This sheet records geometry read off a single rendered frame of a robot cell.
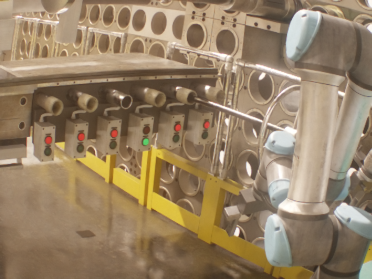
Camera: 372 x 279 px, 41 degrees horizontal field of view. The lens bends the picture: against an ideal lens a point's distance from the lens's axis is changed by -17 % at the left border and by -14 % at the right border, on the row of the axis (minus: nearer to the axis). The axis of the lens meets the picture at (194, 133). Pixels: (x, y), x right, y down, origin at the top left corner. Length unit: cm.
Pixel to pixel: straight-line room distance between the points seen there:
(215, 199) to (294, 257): 196
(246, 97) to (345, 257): 290
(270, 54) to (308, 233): 265
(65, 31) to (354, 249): 166
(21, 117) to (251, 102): 207
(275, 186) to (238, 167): 279
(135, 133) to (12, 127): 63
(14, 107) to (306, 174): 145
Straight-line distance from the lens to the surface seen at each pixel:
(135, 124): 251
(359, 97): 119
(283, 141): 136
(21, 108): 228
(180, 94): 253
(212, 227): 310
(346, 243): 115
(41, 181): 375
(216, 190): 303
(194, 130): 273
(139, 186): 356
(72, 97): 231
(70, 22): 239
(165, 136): 263
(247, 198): 145
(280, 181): 129
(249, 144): 397
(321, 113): 108
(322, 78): 107
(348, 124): 123
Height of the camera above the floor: 136
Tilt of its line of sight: 15 degrees down
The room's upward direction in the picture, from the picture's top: 7 degrees clockwise
